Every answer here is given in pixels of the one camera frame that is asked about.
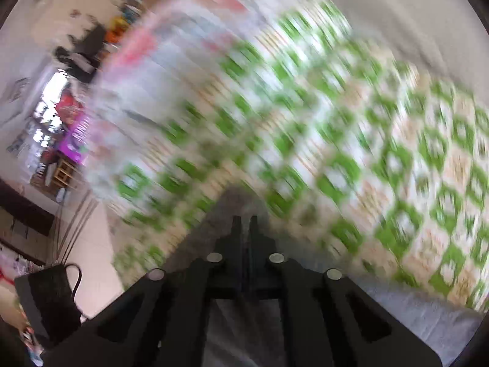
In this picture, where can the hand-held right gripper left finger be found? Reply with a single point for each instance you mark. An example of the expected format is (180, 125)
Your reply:
(237, 237)

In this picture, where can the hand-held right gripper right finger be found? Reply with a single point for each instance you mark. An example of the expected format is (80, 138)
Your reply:
(253, 237)

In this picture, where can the grey pants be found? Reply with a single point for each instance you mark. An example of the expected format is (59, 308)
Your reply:
(401, 313)

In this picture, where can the green patterned bedsheet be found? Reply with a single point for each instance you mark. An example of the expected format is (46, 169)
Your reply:
(344, 141)

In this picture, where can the wooden stool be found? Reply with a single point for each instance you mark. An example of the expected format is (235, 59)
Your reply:
(65, 174)

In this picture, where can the floral quilt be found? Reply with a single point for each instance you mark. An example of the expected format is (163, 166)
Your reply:
(172, 65)

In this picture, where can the purple printed bag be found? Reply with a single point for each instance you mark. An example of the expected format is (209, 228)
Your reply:
(76, 137)

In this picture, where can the black face mask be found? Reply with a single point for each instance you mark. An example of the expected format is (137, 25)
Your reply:
(46, 302)

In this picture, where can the black office chair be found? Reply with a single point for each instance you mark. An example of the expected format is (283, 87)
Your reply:
(74, 65)

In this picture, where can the orange toy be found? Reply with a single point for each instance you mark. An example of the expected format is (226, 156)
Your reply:
(114, 30)

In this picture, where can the black monitor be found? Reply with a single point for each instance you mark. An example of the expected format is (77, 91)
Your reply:
(89, 38)

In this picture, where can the white striped duvet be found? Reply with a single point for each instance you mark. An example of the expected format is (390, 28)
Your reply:
(401, 26)

